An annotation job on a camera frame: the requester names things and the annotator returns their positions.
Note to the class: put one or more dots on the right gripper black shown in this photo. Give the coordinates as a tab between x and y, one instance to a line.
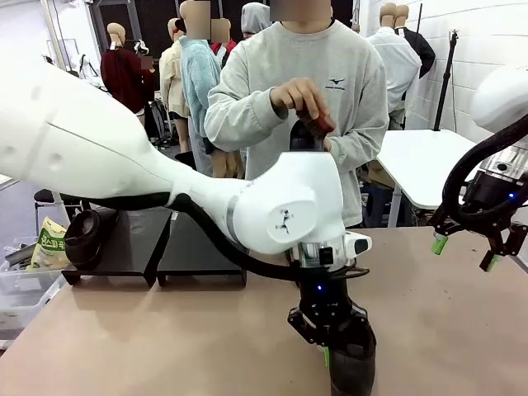
495	198

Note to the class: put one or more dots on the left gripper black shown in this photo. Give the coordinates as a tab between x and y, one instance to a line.
326	293

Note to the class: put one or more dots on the reddish brown shoe brush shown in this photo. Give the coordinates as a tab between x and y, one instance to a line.
321	123

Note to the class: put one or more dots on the person's right forearm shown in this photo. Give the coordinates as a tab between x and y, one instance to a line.
239	111

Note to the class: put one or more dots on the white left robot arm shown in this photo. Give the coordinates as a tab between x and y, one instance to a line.
82	140

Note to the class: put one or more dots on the person's left forearm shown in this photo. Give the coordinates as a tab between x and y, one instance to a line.
363	144

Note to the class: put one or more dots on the person's left hand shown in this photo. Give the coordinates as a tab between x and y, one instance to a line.
327	143

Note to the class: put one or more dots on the person's right hand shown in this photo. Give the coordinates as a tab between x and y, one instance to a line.
295	95

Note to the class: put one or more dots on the black tripod pole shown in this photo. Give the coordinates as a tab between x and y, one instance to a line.
447	78

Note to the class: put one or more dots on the mannequin in white shirt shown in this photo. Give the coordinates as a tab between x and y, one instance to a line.
396	70

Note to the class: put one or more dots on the mannequin in black jacket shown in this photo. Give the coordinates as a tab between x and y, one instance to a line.
422	51

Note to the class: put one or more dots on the black boots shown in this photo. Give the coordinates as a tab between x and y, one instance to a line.
185	158

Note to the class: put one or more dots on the person in grey sweatshirt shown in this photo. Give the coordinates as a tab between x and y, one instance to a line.
255	82

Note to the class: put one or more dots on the figure in light blue fleece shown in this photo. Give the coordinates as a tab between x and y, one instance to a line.
198	78

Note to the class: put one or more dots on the mannequin in beige shirt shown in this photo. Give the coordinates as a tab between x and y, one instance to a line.
171	82

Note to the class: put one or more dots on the figure in red jacket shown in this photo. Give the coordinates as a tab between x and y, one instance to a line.
222	51

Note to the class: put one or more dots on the yellow green printed bag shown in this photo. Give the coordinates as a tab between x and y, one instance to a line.
47	245

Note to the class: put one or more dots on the translucent plastic bin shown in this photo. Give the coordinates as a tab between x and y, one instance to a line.
24	297

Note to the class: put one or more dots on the mannequin in grey hoodie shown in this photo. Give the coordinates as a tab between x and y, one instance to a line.
253	18

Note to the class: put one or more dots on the person in dark top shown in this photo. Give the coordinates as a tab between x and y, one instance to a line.
147	64

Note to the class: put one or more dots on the mannequin in maroon sweater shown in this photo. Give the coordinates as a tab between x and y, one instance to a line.
123	78

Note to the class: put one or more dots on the white black headset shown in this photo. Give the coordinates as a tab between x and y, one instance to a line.
142	46

